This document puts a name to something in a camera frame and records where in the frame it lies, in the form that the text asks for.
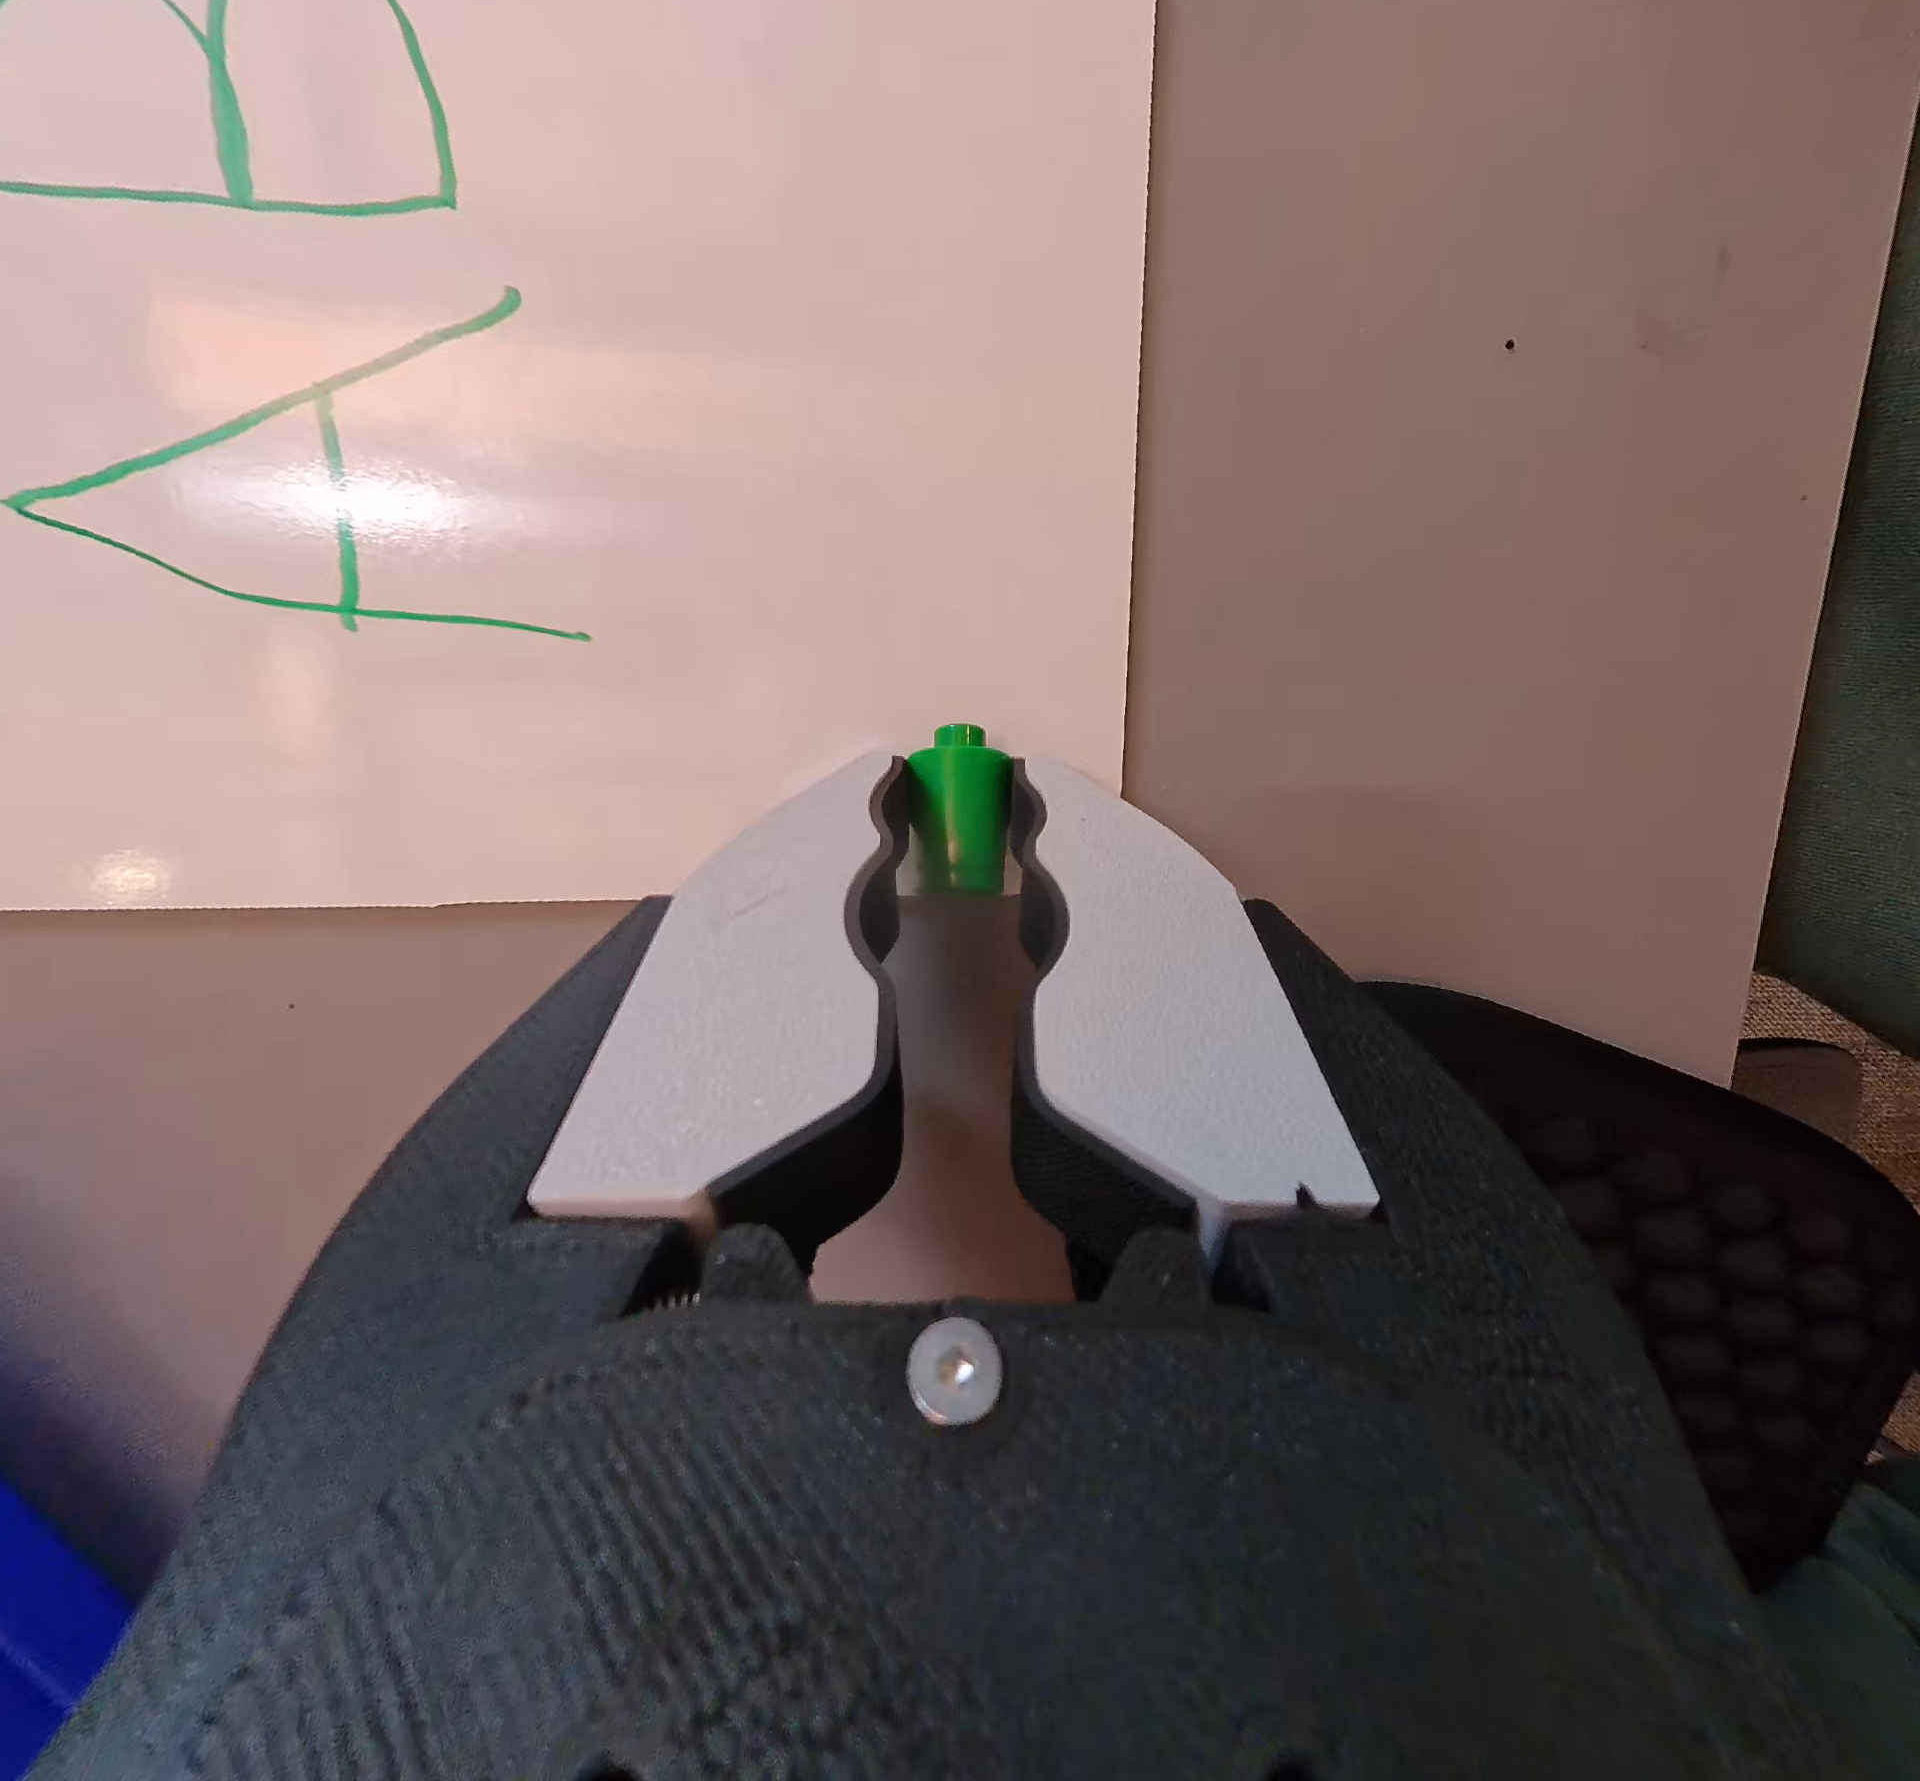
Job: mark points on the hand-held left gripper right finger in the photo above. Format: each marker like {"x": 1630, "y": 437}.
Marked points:
{"x": 1184, "y": 1032}

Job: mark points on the green marker cap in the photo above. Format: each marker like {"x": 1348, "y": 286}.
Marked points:
{"x": 958, "y": 821}

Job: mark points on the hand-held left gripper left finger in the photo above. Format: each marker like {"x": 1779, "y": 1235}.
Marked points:
{"x": 719, "y": 1032}

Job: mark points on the small white whiteboard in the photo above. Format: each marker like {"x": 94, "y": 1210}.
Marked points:
{"x": 748, "y": 386}

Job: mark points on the person's green sweatshirt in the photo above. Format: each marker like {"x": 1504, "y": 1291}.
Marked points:
{"x": 1873, "y": 611}

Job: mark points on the blue plastic bin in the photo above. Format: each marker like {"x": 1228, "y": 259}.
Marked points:
{"x": 52, "y": 1632}

